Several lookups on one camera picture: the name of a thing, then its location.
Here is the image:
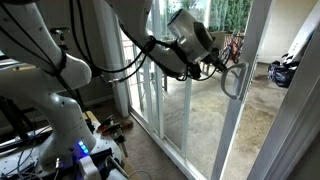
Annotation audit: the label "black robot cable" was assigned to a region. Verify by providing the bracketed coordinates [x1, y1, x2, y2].
[0, 0, 228, 101]

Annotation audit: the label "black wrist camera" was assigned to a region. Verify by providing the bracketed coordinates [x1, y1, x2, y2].
[184, 61, 204, 82]

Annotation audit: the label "dark bicycle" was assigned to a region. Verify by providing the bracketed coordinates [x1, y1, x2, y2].
[219, 31, 246, 65]

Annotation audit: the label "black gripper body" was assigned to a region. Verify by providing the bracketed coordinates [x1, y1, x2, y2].
[199, 47, 224, 69]

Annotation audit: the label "white door frame jamb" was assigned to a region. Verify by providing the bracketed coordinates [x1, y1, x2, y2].
[92, 0, 132, 118]
[247, 19, 320, 180]

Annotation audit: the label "green trees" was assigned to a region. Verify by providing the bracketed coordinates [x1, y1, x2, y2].
[166, 0, 254, 34]

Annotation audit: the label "black bags pile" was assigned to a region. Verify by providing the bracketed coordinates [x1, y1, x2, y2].
[266, 59, 298, 89]

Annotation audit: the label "red and black clamp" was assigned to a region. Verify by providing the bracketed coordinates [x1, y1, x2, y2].
[96, 114, 116, 133]
[101, 122, 129, 158]

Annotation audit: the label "white control device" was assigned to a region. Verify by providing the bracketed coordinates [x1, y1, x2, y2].
[78, 154, 130, 180]

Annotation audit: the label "grey robot mounting table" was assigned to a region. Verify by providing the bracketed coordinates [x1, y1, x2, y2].
[0, 121, 125, 180]

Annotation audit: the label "white framed sliding glass door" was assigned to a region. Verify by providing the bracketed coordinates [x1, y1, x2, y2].
[139, 0, 273, 180]

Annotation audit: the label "narrow white door stile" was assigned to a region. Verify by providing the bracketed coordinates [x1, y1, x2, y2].
[180, 75, 194, 158]

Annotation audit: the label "white surfboard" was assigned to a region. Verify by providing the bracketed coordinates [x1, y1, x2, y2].
[287, 0, 320, 65]

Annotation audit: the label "white door sill track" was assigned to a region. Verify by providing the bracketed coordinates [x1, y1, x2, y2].
[128, 106, 208, 180]

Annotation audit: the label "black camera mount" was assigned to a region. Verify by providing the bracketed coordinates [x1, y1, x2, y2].
[49, 27, 72, 51]

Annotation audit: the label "white loop door handle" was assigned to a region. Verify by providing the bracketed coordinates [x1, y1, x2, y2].
[220, 61, 250, 101]

